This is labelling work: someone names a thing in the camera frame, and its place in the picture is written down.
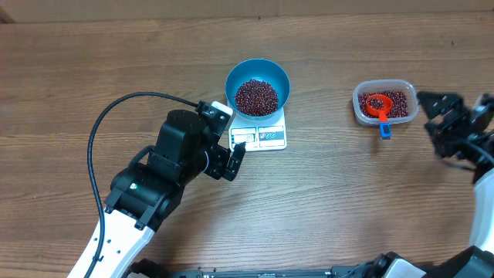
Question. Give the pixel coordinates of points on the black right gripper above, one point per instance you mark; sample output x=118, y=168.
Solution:
x=446, y=124

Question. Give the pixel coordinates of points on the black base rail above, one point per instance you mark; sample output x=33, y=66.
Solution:
x=149, y=269

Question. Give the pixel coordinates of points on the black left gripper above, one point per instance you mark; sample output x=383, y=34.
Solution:
x=218, y=170

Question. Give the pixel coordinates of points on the red adzuki beans in bowl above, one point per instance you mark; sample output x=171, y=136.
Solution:
x=256, y=98

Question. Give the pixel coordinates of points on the red adzuki beans in container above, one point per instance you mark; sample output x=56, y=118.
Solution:
x=399, y=108

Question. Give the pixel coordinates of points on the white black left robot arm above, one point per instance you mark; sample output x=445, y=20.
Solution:
x=150, y=188

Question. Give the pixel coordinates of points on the white digital kitchen scale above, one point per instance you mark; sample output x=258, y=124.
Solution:
x=265, y=134

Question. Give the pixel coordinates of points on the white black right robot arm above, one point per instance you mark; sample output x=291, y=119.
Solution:
x=476, y=260

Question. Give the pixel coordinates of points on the orange measuring scoop blue handle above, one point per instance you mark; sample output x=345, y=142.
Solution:
x=380, y=105

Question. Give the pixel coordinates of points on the teal blue bowl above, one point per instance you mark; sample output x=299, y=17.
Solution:
x=262, y=70

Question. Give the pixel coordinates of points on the clear plastic bean container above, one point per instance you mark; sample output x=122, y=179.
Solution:
x=374, y=86

